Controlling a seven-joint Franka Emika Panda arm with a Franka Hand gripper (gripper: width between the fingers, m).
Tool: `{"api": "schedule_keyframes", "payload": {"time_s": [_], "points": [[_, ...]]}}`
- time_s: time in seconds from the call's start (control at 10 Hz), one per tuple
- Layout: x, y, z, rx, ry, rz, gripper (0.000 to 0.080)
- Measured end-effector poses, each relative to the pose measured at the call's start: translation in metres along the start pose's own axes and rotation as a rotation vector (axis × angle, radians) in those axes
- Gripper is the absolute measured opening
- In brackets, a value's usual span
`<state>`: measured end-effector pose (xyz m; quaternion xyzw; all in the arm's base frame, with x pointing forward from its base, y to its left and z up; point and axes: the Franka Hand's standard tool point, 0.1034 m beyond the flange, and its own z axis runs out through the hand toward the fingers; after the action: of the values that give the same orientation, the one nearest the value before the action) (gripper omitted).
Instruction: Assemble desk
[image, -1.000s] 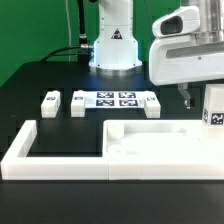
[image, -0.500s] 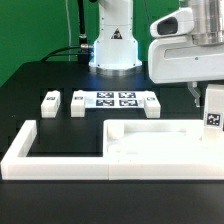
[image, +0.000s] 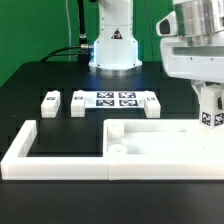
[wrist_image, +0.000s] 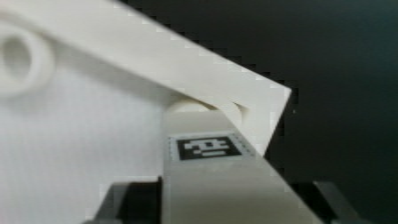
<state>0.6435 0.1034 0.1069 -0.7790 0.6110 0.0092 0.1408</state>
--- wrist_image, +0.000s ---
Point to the white leg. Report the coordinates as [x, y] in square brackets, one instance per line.
[223, 186]

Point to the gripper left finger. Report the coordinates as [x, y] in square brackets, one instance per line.
[133, 203]

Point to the white desk top tray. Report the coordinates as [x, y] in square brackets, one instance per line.
[97, 70]

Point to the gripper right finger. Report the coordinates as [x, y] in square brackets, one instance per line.
[328, 202]

